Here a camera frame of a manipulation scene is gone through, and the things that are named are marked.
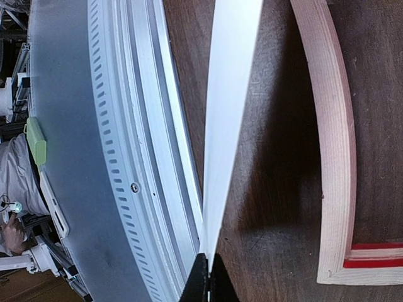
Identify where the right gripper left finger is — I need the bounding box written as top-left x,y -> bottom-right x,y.
179,253 -> 208,302

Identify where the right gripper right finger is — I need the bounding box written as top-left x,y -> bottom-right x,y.
210,254 -> 240,302

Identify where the wooden picture frame red edge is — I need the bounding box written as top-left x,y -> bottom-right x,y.
292,1 -> 402,286

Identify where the white mat board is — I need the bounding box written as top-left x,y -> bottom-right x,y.
201,1 -> 263,259

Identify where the person in grey shirt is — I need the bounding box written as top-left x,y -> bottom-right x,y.
1,133 -> 50,256

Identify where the green box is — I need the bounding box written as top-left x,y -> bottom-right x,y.
24,116 -> 47,165

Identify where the aluminium front rail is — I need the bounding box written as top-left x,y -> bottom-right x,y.
29,1 -> 201,301

